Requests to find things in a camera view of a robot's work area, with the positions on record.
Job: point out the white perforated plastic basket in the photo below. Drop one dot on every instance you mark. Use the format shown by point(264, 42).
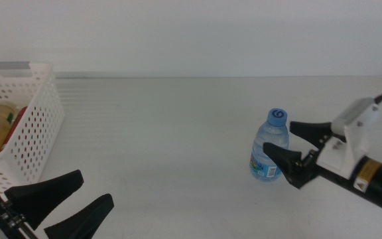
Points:
point(35, 132)

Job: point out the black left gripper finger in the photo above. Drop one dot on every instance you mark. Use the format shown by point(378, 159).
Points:
point(85, 220)
point(45, 191)

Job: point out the red soda can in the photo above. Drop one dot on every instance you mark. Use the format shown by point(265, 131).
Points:
point(17, 123)

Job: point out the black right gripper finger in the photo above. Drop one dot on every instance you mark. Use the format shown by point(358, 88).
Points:
point(285, 159)
point(310, 130)

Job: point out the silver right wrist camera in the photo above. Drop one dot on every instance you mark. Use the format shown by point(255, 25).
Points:
point(351, 114)

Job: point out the clear water bottle blue cap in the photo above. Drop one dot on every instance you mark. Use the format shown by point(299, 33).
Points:
point(270, 136)

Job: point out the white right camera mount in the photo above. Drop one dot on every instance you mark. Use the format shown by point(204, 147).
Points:
point(356, 146)

